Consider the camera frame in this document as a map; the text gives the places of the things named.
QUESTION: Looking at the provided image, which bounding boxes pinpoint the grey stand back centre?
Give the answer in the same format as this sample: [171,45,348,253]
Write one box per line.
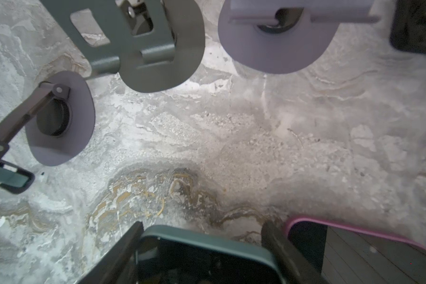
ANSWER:
[0,71,95,166]

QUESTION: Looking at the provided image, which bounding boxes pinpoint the grey round stand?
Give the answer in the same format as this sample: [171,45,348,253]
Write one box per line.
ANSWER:
[42,1,205,93]

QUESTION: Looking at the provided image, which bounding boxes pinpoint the black phone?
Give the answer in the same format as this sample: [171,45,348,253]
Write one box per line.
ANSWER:
[136,225,287,284]

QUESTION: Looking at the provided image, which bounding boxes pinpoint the black stand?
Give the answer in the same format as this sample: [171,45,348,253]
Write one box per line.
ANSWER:
[389,0,426,54]

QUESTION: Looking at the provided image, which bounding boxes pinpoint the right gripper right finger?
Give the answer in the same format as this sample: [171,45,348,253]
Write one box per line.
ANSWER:
[261,221,327,284]

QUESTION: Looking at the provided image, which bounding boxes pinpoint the purple phone stand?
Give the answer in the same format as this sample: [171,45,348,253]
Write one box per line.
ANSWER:
[218,0,380,74]

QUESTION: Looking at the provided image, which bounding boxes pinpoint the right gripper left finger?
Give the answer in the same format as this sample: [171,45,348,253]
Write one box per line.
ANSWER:
[79,221,144,284]

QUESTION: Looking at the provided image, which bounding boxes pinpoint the green phone back centre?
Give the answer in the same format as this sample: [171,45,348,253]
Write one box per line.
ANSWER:
[0,160,35,195]

